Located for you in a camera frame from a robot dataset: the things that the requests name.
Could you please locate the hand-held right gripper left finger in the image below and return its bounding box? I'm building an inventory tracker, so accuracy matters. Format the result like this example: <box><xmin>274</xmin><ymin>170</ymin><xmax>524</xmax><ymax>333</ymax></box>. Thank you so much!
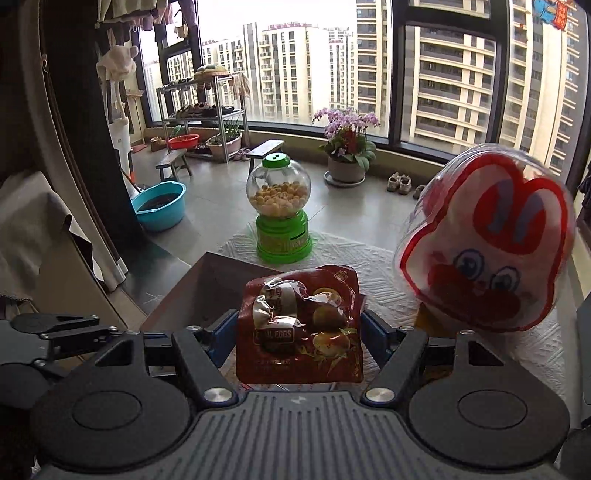
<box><xmin>69</xmin><ymin>308</ymin><xmax>241</xmax><ymax>409</ymax></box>

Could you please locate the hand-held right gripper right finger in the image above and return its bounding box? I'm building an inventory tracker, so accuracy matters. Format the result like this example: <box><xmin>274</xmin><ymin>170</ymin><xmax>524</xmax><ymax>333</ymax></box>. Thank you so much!
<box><xmin>361</xmin><ymin>308</ymin><xmax>532</xmax><ymax>409</ymax></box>

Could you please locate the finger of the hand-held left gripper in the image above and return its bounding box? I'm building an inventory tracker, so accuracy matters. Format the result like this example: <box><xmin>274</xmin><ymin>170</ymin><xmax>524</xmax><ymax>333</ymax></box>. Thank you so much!
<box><xmin>38</xmin><ymin>325</ymin><xmax>126</xmax><ymax>361</ymax></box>
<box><xmin>10</xmin><ymin>314</ymin><xmax>101</xmax><ymax>334</ymax></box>

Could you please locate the pink cardboard box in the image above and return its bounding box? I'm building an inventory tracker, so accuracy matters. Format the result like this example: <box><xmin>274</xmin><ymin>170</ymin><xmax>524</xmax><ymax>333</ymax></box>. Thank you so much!
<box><xmin>140</xmin><ymin>250</ymin><xmax>259</xmax><ymax>370</ymax></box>

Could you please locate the red egg snack packet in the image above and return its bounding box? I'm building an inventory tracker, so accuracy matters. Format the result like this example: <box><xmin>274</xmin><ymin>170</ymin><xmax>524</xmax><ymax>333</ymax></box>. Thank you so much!
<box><xmin>236</xmin><ymin>264</ymin><xmax>368</xmax><ymax>384</ymax></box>

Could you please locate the white textured tablecloth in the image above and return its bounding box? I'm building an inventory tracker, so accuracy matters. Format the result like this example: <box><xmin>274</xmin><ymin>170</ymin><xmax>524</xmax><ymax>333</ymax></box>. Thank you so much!
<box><xmin>216</xmin><ymin>231</ymin><xmax>574</xmax><ymax>403</ymax></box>

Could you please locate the chair with beige cloth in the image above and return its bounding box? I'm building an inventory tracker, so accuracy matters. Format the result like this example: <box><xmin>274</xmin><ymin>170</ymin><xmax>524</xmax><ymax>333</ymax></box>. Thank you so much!
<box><xmin>0</xmin><ymin>170</ymin><xmax>95</xmax><ymax>303</ymax></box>

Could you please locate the green candy dispenser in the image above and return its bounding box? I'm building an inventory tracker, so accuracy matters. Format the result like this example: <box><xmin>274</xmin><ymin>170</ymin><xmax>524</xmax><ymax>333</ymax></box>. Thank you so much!
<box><xmin>246</xmin><ymin>152</ymin><xmax>314</xmax><ymax>265</ymax></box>

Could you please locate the blue plastic basin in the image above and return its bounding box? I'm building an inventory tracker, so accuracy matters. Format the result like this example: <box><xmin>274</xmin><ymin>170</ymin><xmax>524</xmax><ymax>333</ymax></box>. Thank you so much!
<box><xmin>131</xmin><ymin>180</ymin><xmax>188</xmax><ymax>232</ymax></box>

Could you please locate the red white rabbit-shaped bag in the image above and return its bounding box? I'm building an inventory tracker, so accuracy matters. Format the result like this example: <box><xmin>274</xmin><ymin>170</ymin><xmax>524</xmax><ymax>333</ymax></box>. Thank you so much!
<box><xmin>392</xmin><ymin>143</ymin><xmax>578</xmax><ymax>333</ymax></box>

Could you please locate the dark wooden bench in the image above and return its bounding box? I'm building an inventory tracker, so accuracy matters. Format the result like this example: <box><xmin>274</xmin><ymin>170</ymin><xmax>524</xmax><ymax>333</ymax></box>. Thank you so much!
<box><xmin>155</xmin><ymin>148</ymin><xmax>193</xmax><ymax>182</ymax></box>
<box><xmin>248</xmin><ymin>139</ymin><xmax>286</xmax><ymax>175</ymax></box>

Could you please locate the planter with green shoots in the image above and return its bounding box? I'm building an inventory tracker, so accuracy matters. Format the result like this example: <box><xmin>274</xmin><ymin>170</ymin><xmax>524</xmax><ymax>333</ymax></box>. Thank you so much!
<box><xmin>206</xmin><ymin>117</ymin><xmax>245</xmax><ymax>161</ymax></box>

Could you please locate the red basin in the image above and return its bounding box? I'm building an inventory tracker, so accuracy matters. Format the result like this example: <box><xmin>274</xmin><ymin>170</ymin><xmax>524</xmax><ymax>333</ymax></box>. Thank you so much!
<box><xmin>167</xmin><ymin>133</ymin><xmax>201</xmax><ymax>151</ymax></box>

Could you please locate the potted pink orchid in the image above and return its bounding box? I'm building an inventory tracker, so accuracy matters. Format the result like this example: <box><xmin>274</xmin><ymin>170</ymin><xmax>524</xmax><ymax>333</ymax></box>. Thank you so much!
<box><xmin>312</xmin><ymin>106</ymin><xmax>380</xmax><ymax>188</ymax></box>

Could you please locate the metal shoe rack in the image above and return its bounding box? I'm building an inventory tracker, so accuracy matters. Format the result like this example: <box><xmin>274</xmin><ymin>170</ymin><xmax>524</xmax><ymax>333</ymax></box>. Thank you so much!
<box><xmin>156</xmin><ymin>65</ymin><xmax>250</xmax><ymax>164</ymax></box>

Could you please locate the white hanging garment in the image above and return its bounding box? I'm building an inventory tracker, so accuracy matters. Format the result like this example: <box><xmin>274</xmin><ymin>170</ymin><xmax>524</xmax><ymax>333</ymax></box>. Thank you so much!
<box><xmin>95</xmin><ymin>43</ymin><xmax>140</xmax><ymax>124</ymax></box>

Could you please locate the row of hanging clothes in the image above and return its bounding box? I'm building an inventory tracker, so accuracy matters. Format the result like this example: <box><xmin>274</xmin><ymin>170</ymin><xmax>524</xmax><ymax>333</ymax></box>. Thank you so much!
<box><xmin>96</xmin><ymin>0</ymin><xmax>197</xmax><ymax>34</ymax></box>

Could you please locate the red blue window decoration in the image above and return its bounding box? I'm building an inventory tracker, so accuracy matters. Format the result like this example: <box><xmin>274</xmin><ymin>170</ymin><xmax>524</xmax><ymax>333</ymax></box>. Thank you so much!
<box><xmin>531</xmin><ymin>0</ymin><xmax>574</xmax><ymax>31</ymax></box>

